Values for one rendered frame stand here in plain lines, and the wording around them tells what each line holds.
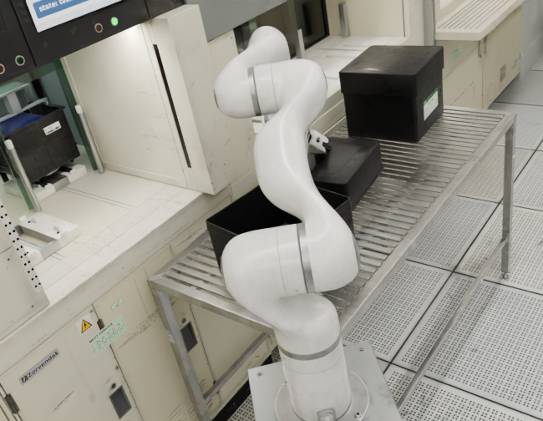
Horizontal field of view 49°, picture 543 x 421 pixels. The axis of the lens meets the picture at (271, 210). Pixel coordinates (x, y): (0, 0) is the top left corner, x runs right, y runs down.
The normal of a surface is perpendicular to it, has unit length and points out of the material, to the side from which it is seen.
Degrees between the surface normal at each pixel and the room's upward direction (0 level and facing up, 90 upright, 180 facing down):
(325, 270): 78
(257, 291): 89
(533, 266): 0
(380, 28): 90
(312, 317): 32
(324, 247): 43
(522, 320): 0
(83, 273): 0
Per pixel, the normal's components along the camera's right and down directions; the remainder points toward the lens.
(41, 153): 0.79, 0.19
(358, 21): -0.58, 0.51
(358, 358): -0.18, -0.84
